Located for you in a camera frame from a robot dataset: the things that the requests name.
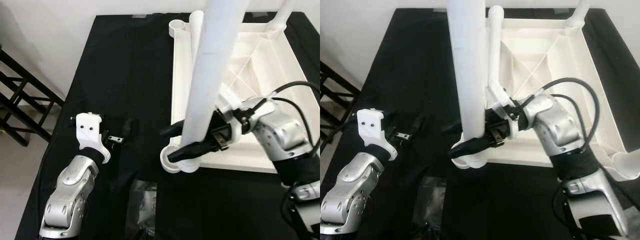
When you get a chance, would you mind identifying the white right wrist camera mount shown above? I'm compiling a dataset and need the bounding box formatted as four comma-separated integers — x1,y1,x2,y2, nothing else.
217,87,248,126
486,81,522,126

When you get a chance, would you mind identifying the crumpled clear tape patch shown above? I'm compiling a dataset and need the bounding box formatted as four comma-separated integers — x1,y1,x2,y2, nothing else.
415,175,449,237
126,180,159,240

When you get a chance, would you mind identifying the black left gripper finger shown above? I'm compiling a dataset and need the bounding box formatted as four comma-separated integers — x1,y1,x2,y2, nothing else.
120,117,135,143
411,116,429,142

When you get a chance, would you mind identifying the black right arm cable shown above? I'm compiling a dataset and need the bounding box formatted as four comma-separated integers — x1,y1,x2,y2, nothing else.
515,77,640,240
245,80,321,240

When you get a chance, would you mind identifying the white plastic children table top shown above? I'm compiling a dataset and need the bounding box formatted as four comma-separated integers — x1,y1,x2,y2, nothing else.
449,17,640,172
160,18,321,175

